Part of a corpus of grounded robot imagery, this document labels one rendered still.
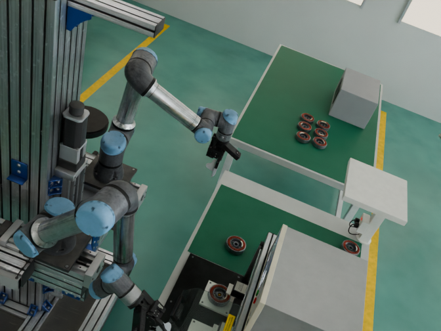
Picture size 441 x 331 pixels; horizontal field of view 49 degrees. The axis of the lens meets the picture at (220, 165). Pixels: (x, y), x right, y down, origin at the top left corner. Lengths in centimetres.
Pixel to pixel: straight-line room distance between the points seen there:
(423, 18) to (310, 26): 129
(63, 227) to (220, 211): 131
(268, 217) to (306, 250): 93
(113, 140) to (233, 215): 92
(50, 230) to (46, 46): 64
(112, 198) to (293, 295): 77
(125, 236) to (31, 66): 70
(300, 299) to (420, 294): 246
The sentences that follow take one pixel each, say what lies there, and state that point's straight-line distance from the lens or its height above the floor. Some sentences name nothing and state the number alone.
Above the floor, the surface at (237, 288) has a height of 92.
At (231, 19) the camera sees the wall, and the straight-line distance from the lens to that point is 654.
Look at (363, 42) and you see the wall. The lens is 635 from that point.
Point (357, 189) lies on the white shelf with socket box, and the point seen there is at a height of 120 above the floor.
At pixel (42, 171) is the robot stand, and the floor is 127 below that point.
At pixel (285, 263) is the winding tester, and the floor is 132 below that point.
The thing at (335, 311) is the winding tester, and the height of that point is 132.
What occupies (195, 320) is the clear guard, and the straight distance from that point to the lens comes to 201.
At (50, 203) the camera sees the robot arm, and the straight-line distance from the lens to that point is 202.
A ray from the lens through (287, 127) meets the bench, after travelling 379.
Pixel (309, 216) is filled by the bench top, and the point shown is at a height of 75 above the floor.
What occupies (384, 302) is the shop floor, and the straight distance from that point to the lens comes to 401.
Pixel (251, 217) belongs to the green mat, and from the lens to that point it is 291.
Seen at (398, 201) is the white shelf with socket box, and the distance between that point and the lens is 280.
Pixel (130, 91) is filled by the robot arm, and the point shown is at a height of 148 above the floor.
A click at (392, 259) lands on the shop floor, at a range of 437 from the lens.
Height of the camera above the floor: 273
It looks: 39 degrees down
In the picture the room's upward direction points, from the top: 19 degrees clockwise
